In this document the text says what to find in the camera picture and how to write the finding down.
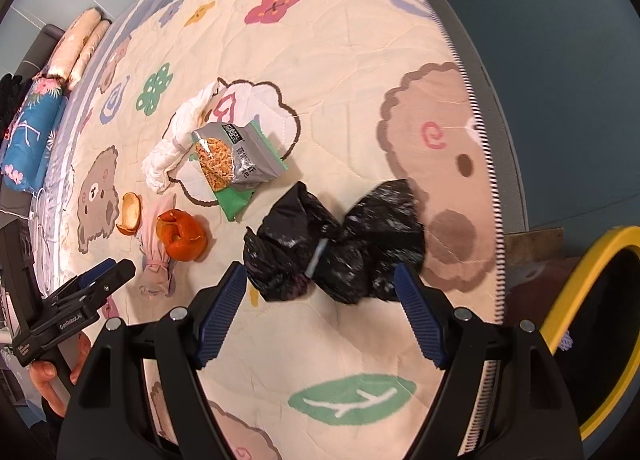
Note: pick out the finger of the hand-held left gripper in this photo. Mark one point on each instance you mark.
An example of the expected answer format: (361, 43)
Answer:
(117, 277)
(97, 273)

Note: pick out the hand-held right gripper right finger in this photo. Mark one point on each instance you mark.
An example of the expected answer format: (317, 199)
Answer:
(422, 320)

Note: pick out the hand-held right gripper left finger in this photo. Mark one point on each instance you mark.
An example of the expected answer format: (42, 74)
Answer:
(220, 320)

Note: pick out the black plastic bag bow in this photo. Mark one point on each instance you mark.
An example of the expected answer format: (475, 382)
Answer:
(350, 250)

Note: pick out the black bin with yellow rim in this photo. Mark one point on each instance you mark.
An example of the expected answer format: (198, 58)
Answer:
(570, 285)

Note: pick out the person's left hand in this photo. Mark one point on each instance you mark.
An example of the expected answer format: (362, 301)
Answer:
(45, 380)

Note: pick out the pink twisted cloth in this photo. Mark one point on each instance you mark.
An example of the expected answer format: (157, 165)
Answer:
(155, 270)

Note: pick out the small orange peel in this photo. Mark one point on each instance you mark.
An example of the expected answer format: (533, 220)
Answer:
(130, 215)

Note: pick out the white twisted cloth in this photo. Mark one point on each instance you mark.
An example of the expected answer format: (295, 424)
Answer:
(170, 149)

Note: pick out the blue floral folded quilt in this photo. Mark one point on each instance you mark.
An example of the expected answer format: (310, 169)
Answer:
(30, 139)

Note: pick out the green grey snack packet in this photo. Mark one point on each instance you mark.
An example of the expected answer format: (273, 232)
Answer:
(235, 159)

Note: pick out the black cloth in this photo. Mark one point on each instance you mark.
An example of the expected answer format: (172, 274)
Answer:
(10, 99)

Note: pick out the peach printed pillow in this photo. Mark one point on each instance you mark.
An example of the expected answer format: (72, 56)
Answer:
(70, 44)
(92, 52)

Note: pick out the grey headboard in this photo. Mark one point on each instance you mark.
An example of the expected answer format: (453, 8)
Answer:
(40, 49)

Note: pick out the bear printed blanket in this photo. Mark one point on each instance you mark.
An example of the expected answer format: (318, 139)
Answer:
(350, 64)

